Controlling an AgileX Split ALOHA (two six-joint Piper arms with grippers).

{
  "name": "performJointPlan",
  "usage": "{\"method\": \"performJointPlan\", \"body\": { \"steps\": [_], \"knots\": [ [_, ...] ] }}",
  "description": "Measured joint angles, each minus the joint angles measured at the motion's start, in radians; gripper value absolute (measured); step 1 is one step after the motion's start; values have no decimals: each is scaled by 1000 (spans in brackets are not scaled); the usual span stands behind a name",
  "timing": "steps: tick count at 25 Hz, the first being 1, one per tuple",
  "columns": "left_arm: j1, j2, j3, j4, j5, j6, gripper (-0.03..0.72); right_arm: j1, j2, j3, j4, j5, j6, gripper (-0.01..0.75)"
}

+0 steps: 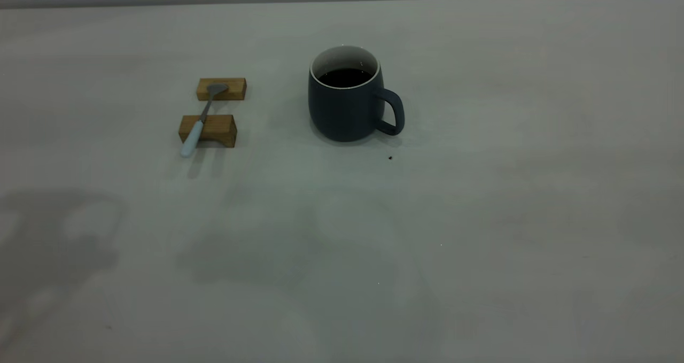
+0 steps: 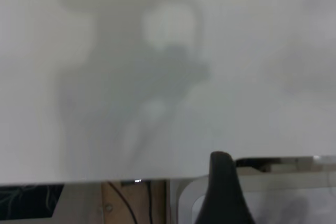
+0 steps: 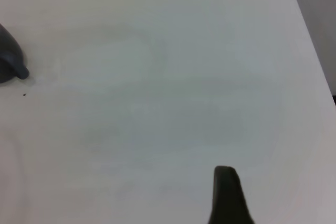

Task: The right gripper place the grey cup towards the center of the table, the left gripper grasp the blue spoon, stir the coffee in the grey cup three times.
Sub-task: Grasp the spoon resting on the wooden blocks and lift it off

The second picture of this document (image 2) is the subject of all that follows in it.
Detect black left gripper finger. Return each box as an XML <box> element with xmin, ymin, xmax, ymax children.
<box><xmin>193</xmin><ymin>151</ymin><xmax>257</xmax><ymax>224</ymax></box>

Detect wooden board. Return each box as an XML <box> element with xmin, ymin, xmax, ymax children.
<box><xmin>101</xmin><ymin>180</ymin><xmax>167</xmax><ymax>224</ymax></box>

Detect black panel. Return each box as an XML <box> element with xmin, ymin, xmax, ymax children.
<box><xmin>0</xmin><ymin>184</ymin><xmax>65</xmax><ymax>221</ymax></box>

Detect white metal frame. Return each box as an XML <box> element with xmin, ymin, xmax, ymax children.
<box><xmin>175</xmin><ymin>174</ymin><xmax>211</xmax><ymax>224</ymax></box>

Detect thin black cable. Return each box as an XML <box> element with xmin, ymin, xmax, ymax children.
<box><xmin>146</xmin><ymin>180</ymin><xmax>154</xmax><ymax>224</ymax></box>
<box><xmin>108</xmin><ymin>181</ymin><xmax>138</xmax><ymax>224</ymax></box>

